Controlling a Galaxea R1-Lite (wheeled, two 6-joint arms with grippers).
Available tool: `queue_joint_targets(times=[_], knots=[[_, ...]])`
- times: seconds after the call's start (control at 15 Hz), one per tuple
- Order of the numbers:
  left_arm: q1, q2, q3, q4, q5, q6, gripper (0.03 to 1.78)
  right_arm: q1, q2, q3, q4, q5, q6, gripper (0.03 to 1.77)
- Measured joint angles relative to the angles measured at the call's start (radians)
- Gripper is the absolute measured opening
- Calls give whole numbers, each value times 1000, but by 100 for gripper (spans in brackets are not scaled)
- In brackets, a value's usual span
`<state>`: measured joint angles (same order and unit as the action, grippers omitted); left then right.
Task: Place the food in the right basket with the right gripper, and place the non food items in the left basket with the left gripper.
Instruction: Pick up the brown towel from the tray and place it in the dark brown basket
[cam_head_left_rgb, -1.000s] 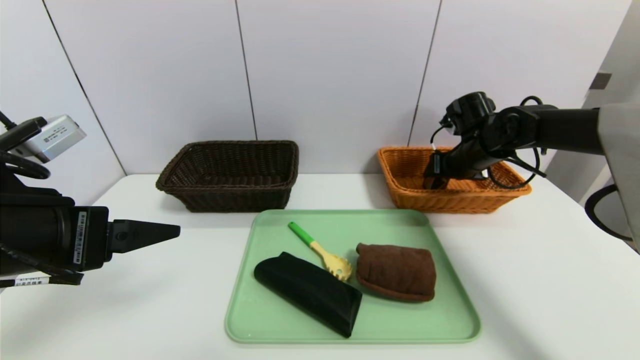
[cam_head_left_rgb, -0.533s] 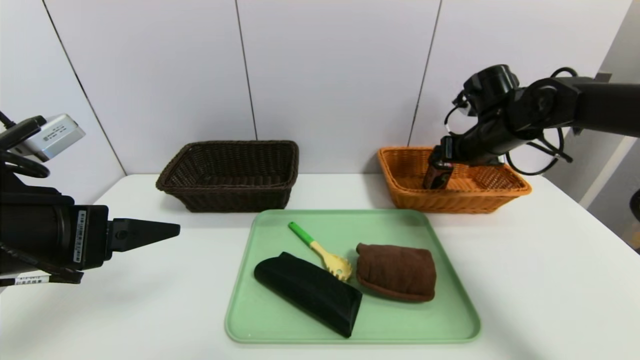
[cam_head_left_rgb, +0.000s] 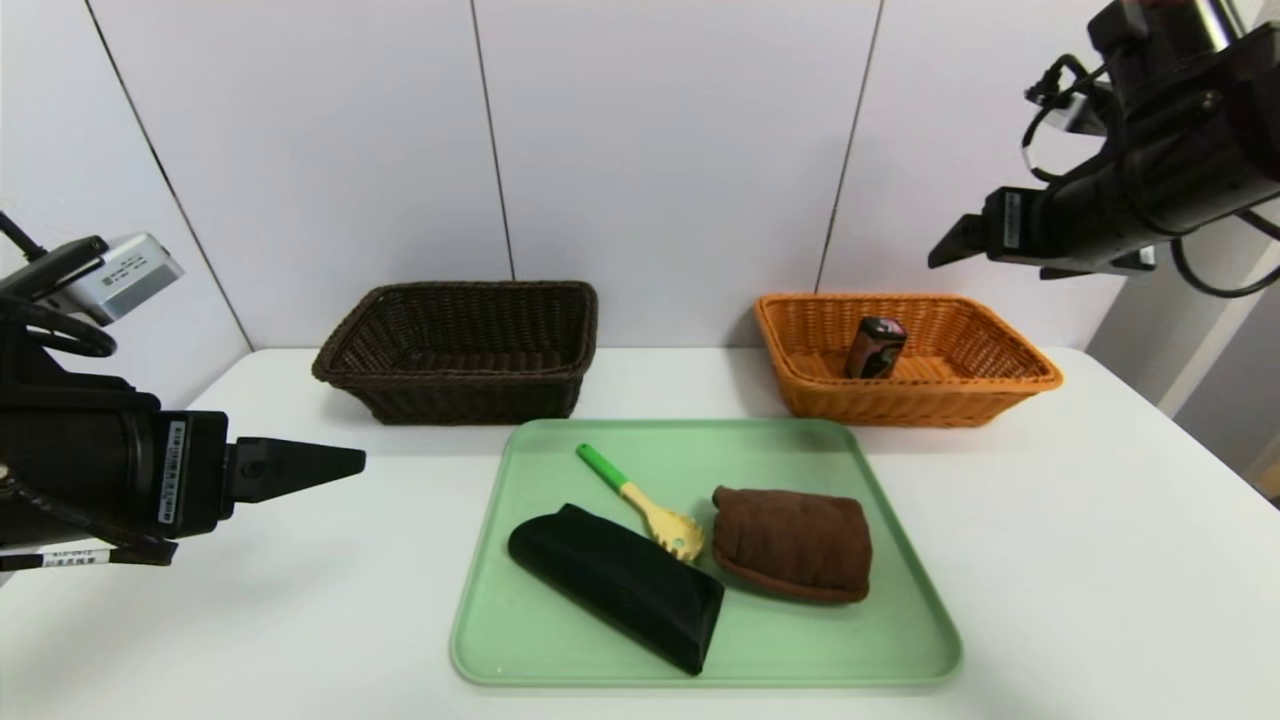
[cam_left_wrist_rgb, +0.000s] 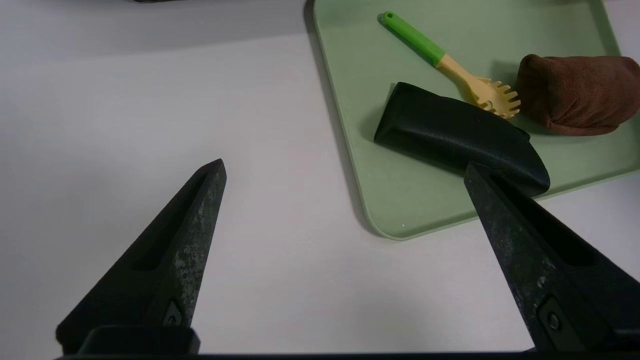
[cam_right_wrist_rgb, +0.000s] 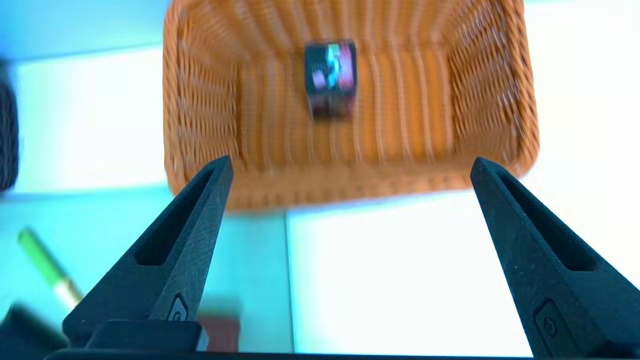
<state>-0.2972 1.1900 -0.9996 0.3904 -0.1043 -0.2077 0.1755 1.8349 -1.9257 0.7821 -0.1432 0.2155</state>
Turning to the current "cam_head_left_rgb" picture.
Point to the small black pink snack box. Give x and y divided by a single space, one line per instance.
875 350

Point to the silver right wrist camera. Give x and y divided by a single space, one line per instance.
1090 115

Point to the dark brown wicker basket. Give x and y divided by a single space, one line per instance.
450 400

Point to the green plastic tray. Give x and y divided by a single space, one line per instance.
800 640

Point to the white door frame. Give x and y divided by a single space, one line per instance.
1215 345

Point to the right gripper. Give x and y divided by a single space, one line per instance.
1008 226

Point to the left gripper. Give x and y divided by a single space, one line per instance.
190 474

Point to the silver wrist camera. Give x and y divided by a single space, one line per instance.
130 280
1090 115

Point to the orange wicker basket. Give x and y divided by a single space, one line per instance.
900 405

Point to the brown towel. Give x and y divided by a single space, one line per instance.
790 545

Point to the black left camera bracket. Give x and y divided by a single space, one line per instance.
70 385

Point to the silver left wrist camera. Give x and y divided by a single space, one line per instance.
130 280

